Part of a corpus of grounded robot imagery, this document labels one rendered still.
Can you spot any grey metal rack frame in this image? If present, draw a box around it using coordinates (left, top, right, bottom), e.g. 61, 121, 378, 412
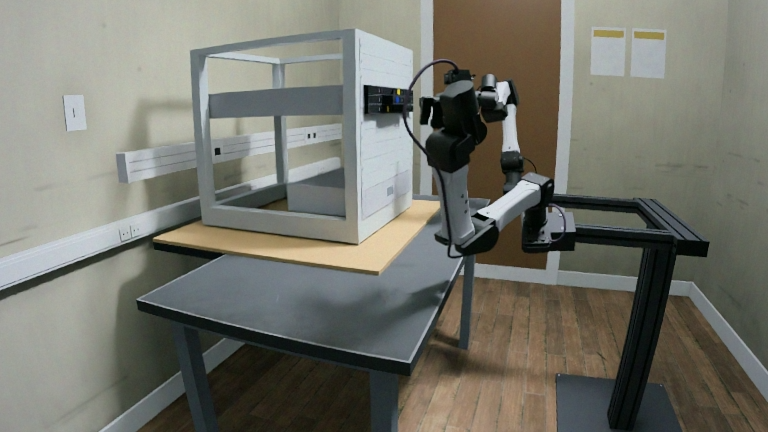
190, 28, 413, 245

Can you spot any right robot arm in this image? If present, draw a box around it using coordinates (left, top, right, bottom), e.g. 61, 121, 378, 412
479, 74, 525, 185

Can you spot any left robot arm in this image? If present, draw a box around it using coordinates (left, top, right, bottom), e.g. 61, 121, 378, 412
425, 74, 555, 256

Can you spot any tan wooden board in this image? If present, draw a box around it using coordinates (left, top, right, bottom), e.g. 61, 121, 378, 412
152, 200, 440, 275

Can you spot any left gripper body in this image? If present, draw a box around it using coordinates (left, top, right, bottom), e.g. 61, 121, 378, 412
421, 72, 471, 129

